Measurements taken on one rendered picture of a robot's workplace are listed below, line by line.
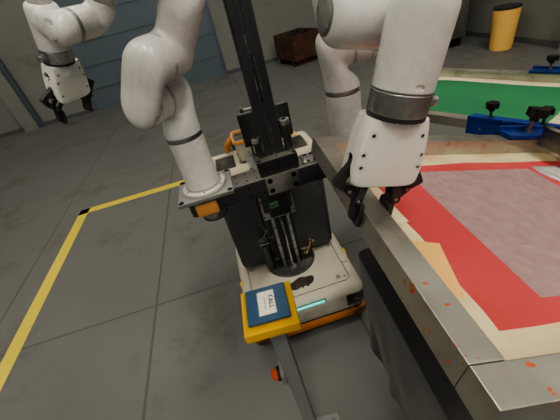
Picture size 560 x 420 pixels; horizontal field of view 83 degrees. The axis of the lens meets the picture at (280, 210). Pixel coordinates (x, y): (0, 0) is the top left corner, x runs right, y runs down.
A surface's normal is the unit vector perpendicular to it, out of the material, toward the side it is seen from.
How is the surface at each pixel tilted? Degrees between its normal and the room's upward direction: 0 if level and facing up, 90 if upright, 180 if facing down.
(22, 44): 90
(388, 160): 92
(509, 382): 15
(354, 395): 0
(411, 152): 92
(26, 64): 90
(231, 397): 0
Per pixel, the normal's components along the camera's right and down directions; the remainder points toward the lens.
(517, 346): 0.05, -0.83
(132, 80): -0.40, 0.59
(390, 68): -0.75, 0.33
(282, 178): 0.22, 0.54
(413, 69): -0.16, 0.54
